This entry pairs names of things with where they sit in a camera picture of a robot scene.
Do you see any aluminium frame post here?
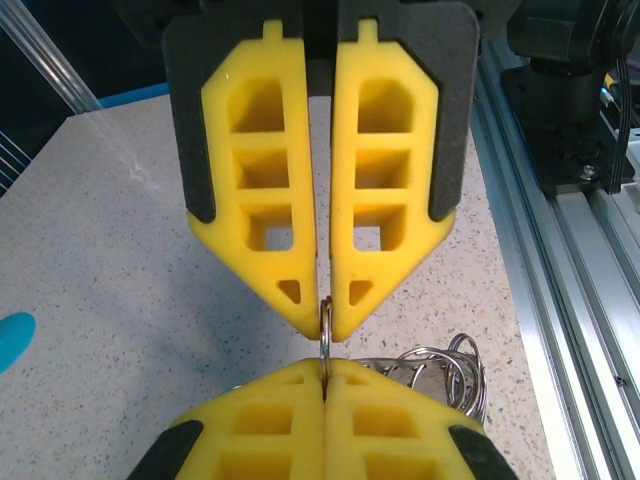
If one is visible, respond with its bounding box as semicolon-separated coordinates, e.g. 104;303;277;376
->
0;0;104;114

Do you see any blue plastic goblet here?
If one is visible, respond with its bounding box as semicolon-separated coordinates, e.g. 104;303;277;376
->
0;312;37;374

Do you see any aluminium front rail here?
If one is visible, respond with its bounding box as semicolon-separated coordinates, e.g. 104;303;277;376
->
474;39;640;480

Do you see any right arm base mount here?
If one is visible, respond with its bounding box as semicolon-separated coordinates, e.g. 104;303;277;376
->
499;64;640;196

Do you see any black base wire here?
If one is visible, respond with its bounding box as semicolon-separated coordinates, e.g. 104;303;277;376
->
604;49;640;194

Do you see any keyring bundle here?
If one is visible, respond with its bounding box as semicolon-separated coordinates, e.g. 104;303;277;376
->
318;295;487;426

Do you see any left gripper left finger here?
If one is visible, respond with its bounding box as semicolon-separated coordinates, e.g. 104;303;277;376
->
127;357;326;480

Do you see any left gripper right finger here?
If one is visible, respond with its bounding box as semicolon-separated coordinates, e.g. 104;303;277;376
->
325;357;521;480

